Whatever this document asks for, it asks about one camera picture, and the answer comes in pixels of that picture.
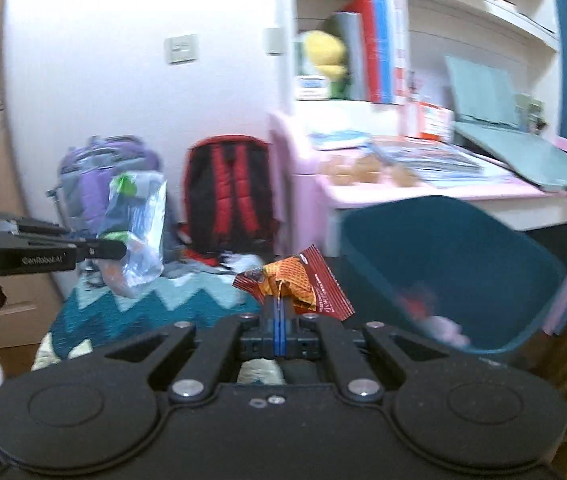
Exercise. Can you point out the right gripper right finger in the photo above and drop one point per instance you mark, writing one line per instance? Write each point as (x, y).
(321, 339)

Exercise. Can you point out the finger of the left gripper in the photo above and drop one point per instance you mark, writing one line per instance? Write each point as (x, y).
(99, 249)

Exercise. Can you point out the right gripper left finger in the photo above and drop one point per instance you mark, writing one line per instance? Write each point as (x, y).
(238, 348)

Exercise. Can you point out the orange brown snack wrapper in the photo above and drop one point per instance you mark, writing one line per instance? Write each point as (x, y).
(305, 278)

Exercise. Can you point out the white blue wrapper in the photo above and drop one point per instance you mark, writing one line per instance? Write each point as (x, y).
(134, 217)

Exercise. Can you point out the red plastic bag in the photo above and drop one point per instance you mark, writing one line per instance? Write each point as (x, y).
(416, 304)

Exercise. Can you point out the pink plastic bag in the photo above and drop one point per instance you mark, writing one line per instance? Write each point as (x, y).
(446, 331)

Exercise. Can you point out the teal trash bin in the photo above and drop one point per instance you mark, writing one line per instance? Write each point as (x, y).
(498, 284)

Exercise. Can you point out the teal zigzag quilt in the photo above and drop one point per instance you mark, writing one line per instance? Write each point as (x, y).
(93, 316)

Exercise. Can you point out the purple grey backpack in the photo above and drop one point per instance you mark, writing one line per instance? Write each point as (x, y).
(81, 195)

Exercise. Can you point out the red black backpack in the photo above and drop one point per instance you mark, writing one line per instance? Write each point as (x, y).
(228, 198)

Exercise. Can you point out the pink desk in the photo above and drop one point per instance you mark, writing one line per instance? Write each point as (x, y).
(310, 207)

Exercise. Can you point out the stack of magazines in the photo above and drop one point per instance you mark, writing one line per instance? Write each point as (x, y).
(438, 163)

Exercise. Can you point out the white digital clock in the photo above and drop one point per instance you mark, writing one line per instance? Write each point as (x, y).
(311, 88)

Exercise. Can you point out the orange white box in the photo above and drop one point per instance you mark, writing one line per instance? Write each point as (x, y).
(435, 123)

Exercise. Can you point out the yellow plush toy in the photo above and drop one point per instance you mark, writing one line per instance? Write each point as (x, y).
(323, 54)

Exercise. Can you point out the green reading stand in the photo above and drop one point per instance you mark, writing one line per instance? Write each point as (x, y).
(487, 116)

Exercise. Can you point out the row of books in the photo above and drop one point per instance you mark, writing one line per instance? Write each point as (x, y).
(376, 36)

